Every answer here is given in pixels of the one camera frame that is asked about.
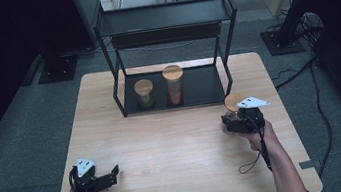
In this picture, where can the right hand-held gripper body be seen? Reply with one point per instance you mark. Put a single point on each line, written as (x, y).
(252, 118)

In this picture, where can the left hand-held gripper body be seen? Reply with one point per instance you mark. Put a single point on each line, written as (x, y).
(86, 183)

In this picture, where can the glass jar with dark contents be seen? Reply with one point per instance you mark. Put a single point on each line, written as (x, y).
(232, 102)

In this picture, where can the black two-tier metal rack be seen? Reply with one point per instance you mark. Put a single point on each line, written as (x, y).
(204, 84)

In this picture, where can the tall jar with red contents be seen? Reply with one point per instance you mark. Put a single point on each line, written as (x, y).
(174, 85)

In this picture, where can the short glass jar wooden lid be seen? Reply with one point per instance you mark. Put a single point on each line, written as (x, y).
(144, 93)

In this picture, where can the person's right hand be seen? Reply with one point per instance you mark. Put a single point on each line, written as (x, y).
(262, 138)

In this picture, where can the grey floor tape strip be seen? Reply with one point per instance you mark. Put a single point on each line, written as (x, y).
(307, 164)

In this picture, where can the black stand with base plate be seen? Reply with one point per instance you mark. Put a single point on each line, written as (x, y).
(282, 43)
(58, 69)

